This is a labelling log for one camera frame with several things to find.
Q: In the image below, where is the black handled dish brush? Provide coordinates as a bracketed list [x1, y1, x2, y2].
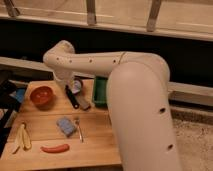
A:
[65, 78, 83, 109]

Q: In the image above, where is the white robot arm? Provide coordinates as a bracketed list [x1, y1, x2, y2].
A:
[43, 40, 183, 171]

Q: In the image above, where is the red bowl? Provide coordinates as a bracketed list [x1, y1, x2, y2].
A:
[30, 86, 54, 107]

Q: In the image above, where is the green plastic tray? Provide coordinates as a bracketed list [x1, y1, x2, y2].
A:
[92, 77, 107, 108]

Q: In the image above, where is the metal fork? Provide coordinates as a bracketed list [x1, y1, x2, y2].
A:
[74, 117, 84, 143]

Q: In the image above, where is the blue object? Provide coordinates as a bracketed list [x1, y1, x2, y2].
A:
[15, 88, 26, 103]

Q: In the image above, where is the blue sponge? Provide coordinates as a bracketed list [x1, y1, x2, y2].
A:
[56, 117, 76, 137]

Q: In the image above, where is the wooden cutting board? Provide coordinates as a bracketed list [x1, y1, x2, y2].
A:
[0, 81, 121, 171]

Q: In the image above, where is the black chair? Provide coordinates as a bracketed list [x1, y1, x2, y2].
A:
[0, 70, 21, 156]

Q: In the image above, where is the red sausage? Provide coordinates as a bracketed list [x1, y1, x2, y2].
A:
[40, 144, 70, 153]

